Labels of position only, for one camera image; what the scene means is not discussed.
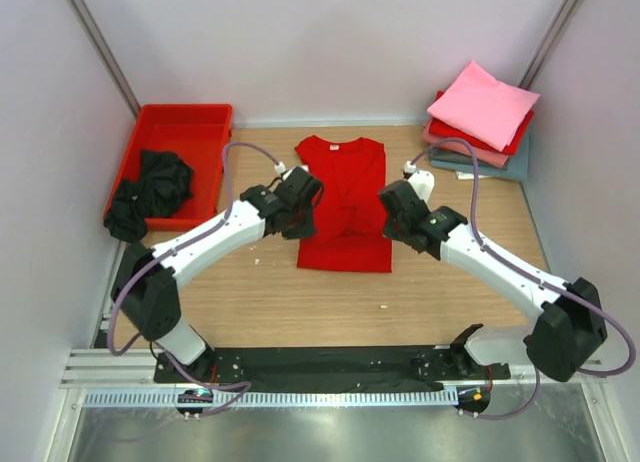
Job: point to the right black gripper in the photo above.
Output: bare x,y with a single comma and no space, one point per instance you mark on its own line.
398,227

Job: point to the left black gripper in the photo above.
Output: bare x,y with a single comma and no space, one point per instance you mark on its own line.
304,214

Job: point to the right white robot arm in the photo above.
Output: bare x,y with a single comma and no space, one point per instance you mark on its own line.
564,328

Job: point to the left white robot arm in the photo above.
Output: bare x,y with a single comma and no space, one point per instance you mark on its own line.
148,281

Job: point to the folded white t shirt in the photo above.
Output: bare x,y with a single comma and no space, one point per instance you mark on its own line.
468,176

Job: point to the folded salmon t shirt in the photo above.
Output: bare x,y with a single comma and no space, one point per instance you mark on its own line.
494,159

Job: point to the red plastic bin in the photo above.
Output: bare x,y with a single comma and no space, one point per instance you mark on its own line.
196,133

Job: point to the folded grey t shirt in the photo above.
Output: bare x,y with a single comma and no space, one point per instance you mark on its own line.
516,168

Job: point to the folded pink t shirt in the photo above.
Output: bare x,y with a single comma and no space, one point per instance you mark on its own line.
474,77

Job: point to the black t shirt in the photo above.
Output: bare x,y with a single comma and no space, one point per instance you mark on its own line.
163,185

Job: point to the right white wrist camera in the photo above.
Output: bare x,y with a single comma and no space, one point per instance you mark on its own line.
422,181

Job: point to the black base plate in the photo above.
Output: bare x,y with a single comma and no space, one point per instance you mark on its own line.
337,370

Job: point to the white slotted cable duct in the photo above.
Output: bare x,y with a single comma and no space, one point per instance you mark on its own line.
200,398

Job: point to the right aluminium frame post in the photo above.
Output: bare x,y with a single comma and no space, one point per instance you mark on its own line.
550,40

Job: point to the aluminium frame post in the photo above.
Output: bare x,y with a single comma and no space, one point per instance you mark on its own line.
100,44
550,40

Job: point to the left aluminium frame post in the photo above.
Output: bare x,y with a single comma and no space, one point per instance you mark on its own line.
100,44

